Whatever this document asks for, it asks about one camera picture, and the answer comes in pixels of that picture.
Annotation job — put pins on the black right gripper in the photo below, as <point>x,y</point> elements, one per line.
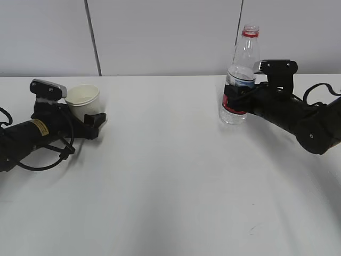
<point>267,100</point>

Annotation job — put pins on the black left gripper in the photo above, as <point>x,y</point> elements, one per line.
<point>57,119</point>

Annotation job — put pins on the white paper cup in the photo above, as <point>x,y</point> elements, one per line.
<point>83,100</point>

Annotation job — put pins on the clear plastic water bottle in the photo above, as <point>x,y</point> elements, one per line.
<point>240,72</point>

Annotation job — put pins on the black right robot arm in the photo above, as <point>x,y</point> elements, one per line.
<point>316,126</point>

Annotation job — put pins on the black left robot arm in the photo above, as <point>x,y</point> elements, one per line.
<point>19,141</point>

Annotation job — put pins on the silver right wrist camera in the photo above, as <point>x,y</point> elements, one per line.
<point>279,73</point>

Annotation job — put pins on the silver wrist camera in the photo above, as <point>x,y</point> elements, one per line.
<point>279,73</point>
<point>47,92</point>

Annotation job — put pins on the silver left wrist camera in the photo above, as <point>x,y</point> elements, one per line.
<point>47,92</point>

